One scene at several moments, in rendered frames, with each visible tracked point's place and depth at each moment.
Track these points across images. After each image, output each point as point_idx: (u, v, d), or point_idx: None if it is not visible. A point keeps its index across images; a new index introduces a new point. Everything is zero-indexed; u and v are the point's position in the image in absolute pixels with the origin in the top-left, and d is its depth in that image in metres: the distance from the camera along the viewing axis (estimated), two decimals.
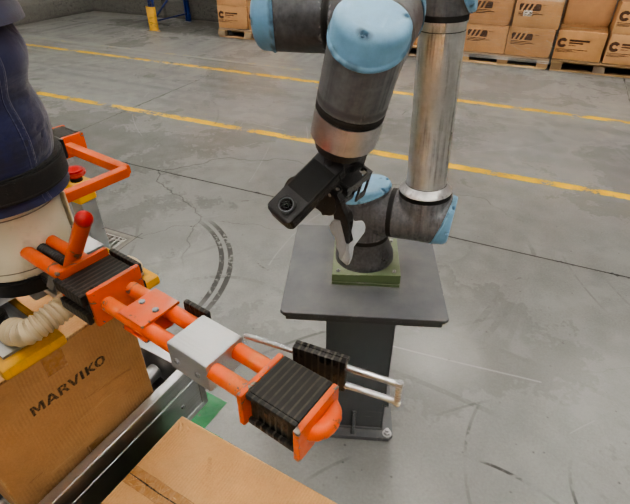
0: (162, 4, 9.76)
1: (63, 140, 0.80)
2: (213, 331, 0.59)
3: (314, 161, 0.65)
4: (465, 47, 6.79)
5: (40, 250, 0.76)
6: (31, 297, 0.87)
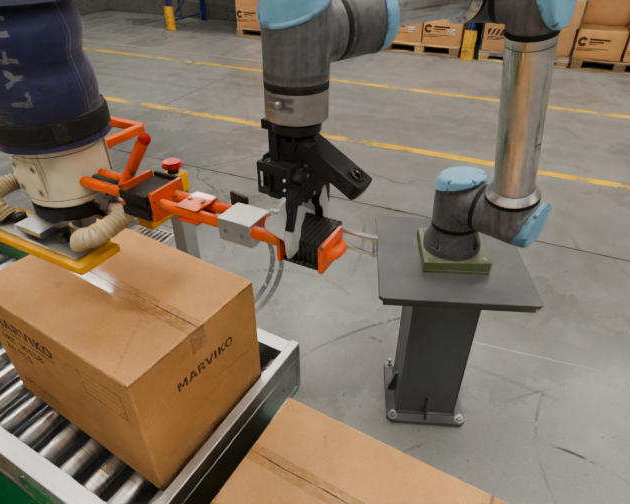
0: (178, 4, 9.81)
1: (102, 95, 1.02)
2: (248, 209, 0.83)
3: (313, 147, 0.67)
4: (485, 46, 6.84)
5: (95, 178, 0.97)
6: (79, 226, 1.07)
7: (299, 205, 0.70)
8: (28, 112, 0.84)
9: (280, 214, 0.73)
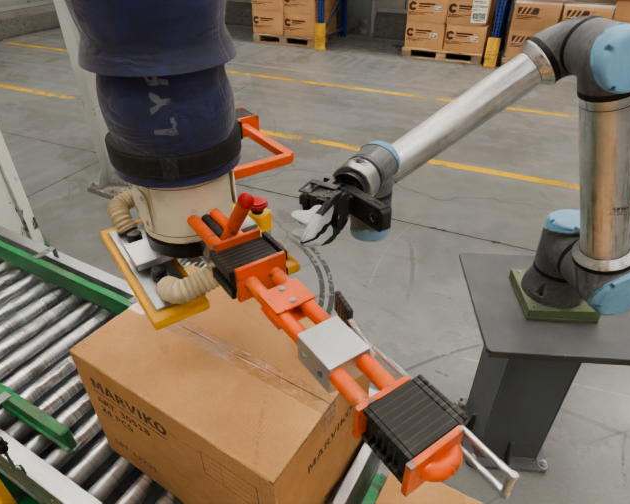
0: None
1: (241, 123, 0.86)
2: (343, 334, 0.58)
3: (360, 192, 0.89)
4: (508, 53, 6.75)
5: (204, 220, 0.83)
6: (188, 259, 0.96)
7: (334, 205, 0.82)
8: (171, 140, 0.72)
9: (311, 210, 0.82)
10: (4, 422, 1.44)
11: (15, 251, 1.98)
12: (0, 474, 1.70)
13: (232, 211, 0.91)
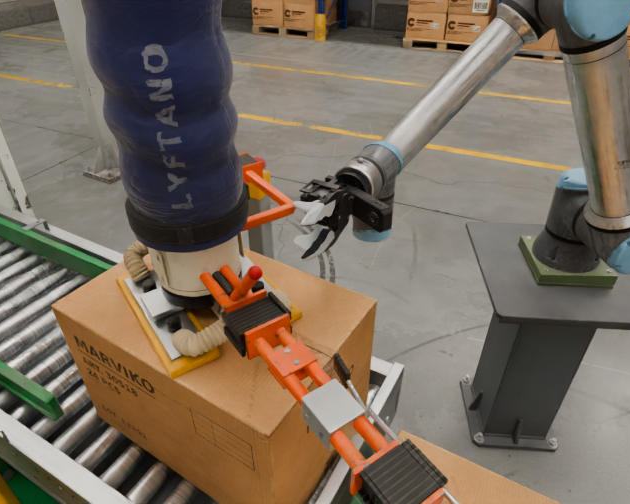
0: None
1: (248, 186, 0.94)
2: (341, 398, 0.66)
3: (362, 193, 0.89)
4: None
5: (215, 277, 0.91)
6: None
7: (336, 201, 0.82)
8: (186, 212, 0.80)
9: (312, 202, 0.82)
10: None
11: (4, 223, 1.90)
12: None
13: (239, 264, 0.99)
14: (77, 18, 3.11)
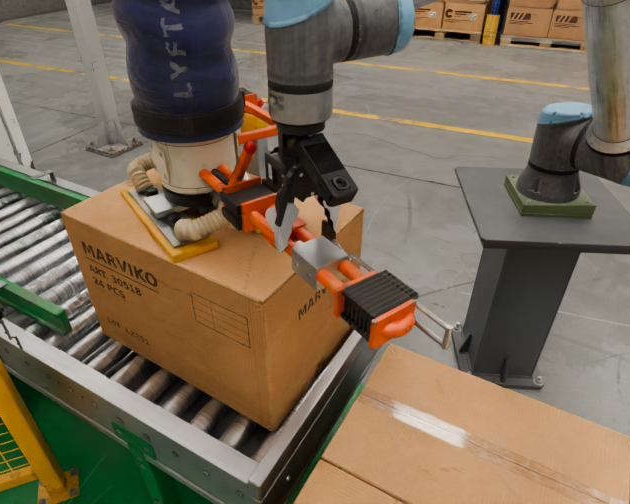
0: None
1: (244, 92, 1.02)
2: (327, 247, 0.74)
3: (307, 147, 0.67)
4: (507, 31, 6.75)
5: (213, 173, 0.98)
6: (197, 210, 1.11)
7: (289, 202, 0.71)
8: (187, 102, 0.88)
9: None
10: None
11: (12, 173, 1.98)
12: None
13: None
14: None
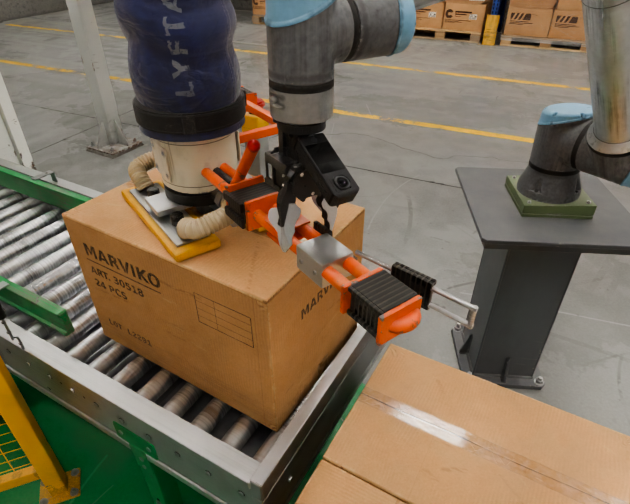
0: None
1: (245, 91, 1.02)
2: (332, 244, 0.75)
3: (308, 147, 0.67)
4: (507, 31, 6.76)
5: (215, 172, 0.98)
6: (199, 211, 1.11)
7: (291, 202, 0.71)
8: (189, 100, 0.88)
9: None
10: None
11: (14, 174, 1.99)
12: None
13: (237, 168, 1.07)
14: None
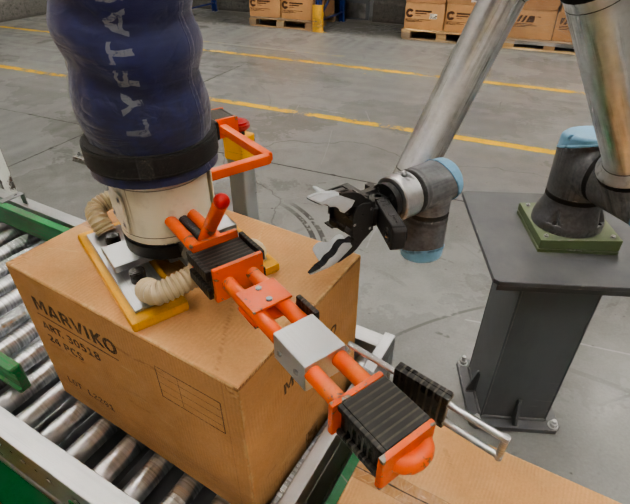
0: None
1: (218, 123, 0.86)
2: (318, 332, 0.59)
3: (391, 206, 0.85)
4: (510, 33, 6.59)
5: (181, 221, 0.82)
6: (167, 259, 0.95)
7: (355, 202, 0.80)
8: (144, 141, 0.72)
9: None
10: None
11: None
12: None
13: None
14: None
